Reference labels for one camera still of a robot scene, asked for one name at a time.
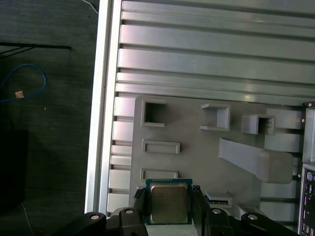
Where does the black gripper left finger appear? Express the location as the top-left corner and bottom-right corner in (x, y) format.
(49, 188), (147, 236)

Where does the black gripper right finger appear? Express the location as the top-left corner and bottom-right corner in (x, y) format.
(193, 189), (300, 236)

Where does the silver CPU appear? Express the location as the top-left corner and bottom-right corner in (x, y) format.
(144, 178), (194, 226)

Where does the grey parts rack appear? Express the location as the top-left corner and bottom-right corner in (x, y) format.
(127, 95), (304, 236)

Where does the black PC case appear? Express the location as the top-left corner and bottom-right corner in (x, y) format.
(296, 99), (315, 236)

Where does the dark floor box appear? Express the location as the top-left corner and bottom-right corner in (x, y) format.
(0, 129), (28, 212)

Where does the black metal rod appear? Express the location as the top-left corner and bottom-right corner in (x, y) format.
(0, 41), (71, 59)

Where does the blue floor cable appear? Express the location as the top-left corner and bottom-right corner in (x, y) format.
(0, 63), (48, 104)

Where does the white floor cable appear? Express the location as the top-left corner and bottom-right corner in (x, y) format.
(82, 0), (99, 13)

